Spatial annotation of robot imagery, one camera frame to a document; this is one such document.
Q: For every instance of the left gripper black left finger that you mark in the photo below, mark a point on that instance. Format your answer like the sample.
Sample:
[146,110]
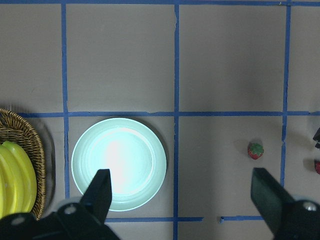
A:
[97,198]

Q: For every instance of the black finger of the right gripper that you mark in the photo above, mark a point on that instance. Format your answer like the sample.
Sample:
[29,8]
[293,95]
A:
[316,138]

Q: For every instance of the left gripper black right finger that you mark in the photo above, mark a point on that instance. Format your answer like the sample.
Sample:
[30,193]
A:
[270,199]

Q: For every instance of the red strawberry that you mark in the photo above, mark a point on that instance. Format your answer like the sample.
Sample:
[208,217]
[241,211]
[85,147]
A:
[255,150]
[317,166]

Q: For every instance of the pale green round plate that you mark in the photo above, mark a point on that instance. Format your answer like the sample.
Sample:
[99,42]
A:
[132,153]

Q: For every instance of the yellow banana bunch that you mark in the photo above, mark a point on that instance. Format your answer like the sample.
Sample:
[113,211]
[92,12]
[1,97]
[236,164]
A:
[19,177]

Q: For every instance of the brown wicker basket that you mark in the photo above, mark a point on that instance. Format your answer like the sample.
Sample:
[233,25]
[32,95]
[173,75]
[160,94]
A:
[15,128]

